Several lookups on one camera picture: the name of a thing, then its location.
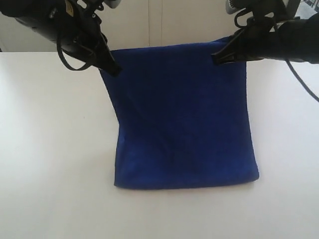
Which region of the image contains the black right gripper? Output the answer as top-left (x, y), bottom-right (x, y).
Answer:
top-left (211, 14), bottom-right (319, 65)

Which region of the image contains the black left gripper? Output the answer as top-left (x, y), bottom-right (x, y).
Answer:
top-left (0, 0), bottom-right (122, 76)

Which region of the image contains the blue microfiber towel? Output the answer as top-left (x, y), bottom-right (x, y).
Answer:
top-left (101, 38), bottom-right (259, 190)

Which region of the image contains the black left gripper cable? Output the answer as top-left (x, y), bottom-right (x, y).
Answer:
top-left (56, 0), bottom-right (110, 72)

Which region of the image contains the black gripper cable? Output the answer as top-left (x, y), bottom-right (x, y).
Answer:
top-left (56, 0), bottom-right (110, 72)
top-left (233, 8), bottom-right (319, 103)

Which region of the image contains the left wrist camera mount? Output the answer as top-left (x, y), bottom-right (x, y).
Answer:
top-left (83, 0), bottom-right (121, 9)

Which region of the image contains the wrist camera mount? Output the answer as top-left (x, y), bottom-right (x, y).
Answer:
top-left (83, 0), bottom-right (121, 9)
top-left (226, 0), bottom-right (292, 19)

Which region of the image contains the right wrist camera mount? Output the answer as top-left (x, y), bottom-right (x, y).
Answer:
top-left (226, 0), bottom-right (292, 19)

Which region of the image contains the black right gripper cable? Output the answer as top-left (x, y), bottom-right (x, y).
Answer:
top-left (233, 8), bottom-right (319, 103)

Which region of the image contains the dark window frame post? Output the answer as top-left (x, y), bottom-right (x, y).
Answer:
top-left (286, 0), bottom-right (301, 18)

